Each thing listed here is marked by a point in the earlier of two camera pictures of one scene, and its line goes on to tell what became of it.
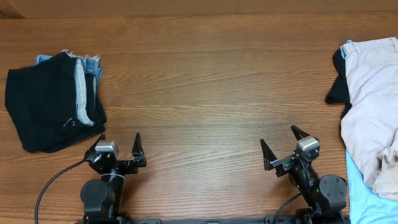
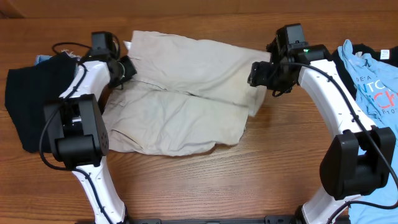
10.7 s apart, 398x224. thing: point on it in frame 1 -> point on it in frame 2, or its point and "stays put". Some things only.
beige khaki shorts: x=370 y=127 -> x=189 y=96
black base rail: x=272 y=219 stays put
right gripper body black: x=289 y=160 -> x=255 y=76
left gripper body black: x=126 y=167 -> x=127 y=70
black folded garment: x=55 y=104 stays put
